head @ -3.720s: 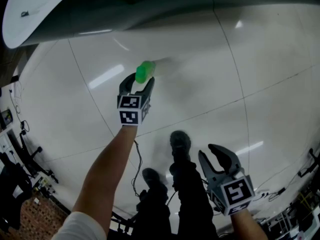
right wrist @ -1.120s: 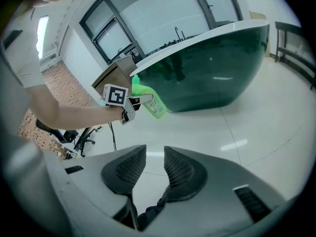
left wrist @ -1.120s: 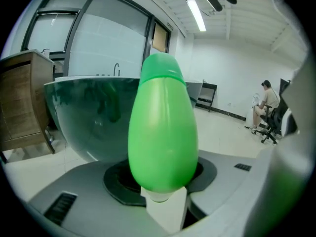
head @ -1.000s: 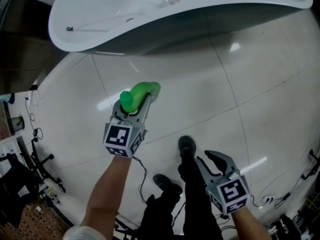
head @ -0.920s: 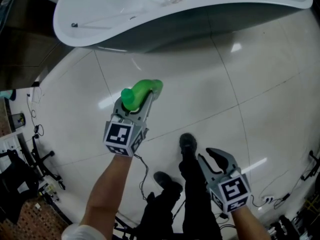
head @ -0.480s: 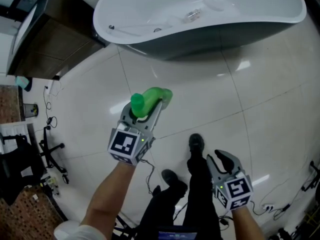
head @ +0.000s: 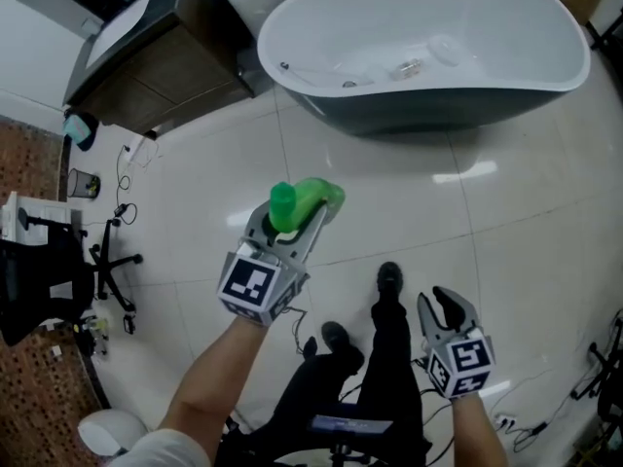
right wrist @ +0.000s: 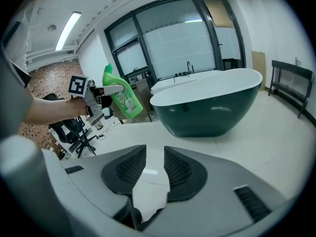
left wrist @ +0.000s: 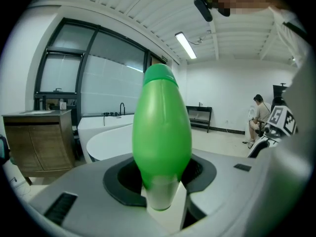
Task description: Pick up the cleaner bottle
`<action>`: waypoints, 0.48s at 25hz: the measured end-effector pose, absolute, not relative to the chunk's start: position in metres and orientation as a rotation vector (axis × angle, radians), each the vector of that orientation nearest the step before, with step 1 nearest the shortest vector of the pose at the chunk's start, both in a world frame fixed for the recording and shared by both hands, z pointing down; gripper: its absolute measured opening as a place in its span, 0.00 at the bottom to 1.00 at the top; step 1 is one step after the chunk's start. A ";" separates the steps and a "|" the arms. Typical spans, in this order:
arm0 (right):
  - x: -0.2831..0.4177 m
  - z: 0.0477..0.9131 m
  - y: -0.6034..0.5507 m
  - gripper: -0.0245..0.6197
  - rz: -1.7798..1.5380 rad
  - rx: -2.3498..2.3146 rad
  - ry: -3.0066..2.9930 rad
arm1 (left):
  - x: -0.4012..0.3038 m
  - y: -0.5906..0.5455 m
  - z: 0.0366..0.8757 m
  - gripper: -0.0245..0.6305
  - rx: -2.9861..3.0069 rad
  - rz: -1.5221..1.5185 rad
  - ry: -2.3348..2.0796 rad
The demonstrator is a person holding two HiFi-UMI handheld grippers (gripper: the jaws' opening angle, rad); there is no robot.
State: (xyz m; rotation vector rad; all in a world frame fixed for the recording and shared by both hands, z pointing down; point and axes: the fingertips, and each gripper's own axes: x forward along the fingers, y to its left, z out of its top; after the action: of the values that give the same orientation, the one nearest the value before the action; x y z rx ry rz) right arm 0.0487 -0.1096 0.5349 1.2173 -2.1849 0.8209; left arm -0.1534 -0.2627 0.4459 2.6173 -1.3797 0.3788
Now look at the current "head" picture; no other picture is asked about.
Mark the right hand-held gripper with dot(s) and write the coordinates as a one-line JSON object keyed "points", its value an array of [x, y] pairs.
{"points": [[462, 365]]}

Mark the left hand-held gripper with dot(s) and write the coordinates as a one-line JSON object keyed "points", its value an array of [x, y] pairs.
{"points": [[253, 285]]}

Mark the green plastic bottle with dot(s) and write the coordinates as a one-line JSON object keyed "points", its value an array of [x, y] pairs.
{"points": [[302, 197]]}

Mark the person's left forearm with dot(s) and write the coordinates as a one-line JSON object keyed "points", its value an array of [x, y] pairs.
{"points": [[209, 382]]}

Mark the person's right forearm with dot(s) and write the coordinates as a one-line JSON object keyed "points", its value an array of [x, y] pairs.
{"points": [[479, 436]]}

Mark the person's right leg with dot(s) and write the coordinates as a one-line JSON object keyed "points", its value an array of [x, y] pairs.
{"points": [[392, 358]]}

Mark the person's leg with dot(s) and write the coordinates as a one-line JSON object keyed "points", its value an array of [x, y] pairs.
{"points": [[392, 358], [311, 392]]}

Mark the person's right black shoe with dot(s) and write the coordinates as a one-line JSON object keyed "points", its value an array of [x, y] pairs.
{"points": [[390, 280]]}

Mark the person's black shoe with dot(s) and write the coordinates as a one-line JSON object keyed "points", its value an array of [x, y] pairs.
{"points": [[340, 338], [390, 280]]}

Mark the person's left black shoe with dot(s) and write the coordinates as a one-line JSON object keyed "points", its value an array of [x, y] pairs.
{"points": [[340, 338]]}

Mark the white power strip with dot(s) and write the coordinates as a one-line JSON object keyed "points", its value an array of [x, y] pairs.
{"points": [[504, 420], [134, 149]]}

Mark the black chest monitor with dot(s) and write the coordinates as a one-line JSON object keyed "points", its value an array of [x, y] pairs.
{"points": [[350, 424]]}

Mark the black power adapter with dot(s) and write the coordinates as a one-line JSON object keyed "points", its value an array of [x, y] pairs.
{"points": [[129, 323], [538, 427]]}

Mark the person's left leg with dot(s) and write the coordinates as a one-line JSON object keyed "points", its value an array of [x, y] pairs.
{"points": [[311, 392]]}

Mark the dark green oval bathtub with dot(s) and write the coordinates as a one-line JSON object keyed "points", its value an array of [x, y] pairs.
{"points": [[389, 115]]}

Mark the black office chair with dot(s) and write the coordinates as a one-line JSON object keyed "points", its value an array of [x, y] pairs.
{"points": [[603, 368], [44, 285]]}

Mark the wooden vanity cabinet with sink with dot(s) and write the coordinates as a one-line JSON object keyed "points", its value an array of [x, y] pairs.
{"points": [[160, 76]]}

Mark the clear plastic container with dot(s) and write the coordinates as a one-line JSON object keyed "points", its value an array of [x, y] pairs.
{"points": [[405, 70]]}

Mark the teal and black bag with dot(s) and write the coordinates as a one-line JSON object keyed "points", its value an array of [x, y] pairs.
{"points": [[80, 129]]}

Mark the person's white shirt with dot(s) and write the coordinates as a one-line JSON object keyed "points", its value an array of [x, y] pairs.
{"points": [[160, 450]]}

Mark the white round chair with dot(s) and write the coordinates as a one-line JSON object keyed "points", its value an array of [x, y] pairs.
{"points": [[112, 431]]}

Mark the grey tumbler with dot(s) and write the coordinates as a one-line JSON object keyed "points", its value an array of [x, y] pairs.
{"points": [[91, 27]]}

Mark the black monitor mount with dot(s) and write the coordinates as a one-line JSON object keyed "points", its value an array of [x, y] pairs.
{"points": [[348, 453]]}

